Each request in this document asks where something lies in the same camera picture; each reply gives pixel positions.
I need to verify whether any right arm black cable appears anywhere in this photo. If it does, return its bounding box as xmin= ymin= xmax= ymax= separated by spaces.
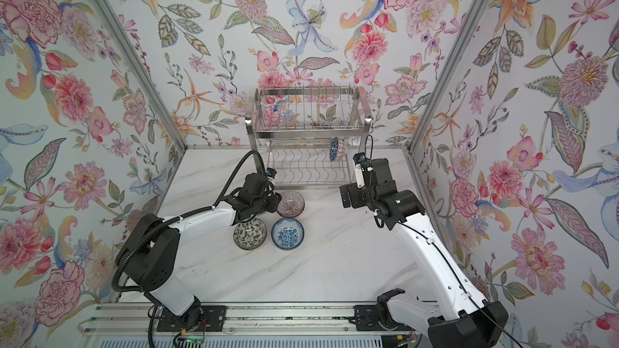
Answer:
xmin=363 ymin=134 xmax=526 ymax=348

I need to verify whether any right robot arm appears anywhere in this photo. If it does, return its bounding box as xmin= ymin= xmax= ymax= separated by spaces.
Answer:
xmin=339 ymin=152 xmax=509 ymax=347

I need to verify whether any left aluminium corner post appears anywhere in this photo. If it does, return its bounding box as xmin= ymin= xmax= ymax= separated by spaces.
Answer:
xmin=69 ymin=0 xmax=189 ymax=151

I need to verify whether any blue triangle pattern bowl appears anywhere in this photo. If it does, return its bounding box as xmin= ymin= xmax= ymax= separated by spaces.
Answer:
xmin=329 ymin=137 xmax=347 ymax=162

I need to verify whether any steel two-tier dish rack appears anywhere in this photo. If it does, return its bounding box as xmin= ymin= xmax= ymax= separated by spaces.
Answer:
xmin=245 ymin=86 xmax=372 ymax=190

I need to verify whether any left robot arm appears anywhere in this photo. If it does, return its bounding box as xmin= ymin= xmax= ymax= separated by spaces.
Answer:
xmin=111 ymin=168 xmax=281 ymax=320

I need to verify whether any aluminium corner post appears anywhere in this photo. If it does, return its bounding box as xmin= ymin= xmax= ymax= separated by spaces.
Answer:
xmin=407 ymin=0 xmax=509 ymax=153
xmin=69 ymin=0 xmax=189 ymax=151

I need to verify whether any purple striped bowl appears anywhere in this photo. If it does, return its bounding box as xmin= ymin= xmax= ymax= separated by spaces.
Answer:
xmin=277 ymin=191 xmax=306 ymax=218

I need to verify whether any light blue floral bowl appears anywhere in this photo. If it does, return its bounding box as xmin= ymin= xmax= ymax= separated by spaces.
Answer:
xmin=271 ymin=217 xmax=305 ymax=251

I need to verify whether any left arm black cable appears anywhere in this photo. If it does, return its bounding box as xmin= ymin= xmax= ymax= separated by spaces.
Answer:
xmin=110 ymin=149 xmax=268 ymax=348

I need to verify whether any right aluminium corner post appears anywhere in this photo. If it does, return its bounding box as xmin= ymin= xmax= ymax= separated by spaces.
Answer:
xmin=407 ymin=0 xmax=509 ymax=153

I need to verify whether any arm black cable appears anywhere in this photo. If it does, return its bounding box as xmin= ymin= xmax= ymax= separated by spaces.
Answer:
xmin=110 ymin=149 xmax=268 ymax=348
xmin=363 ymin=134 xmax=526 ymax=348

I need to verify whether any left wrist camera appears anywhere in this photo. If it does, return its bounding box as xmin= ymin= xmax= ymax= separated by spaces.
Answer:
xmin=265 ymin=168 xmax=277 ymax=185

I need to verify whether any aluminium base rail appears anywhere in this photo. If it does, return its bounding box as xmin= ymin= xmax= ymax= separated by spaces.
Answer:
xmin=77 ymin=301 xmax=443 ymax=338

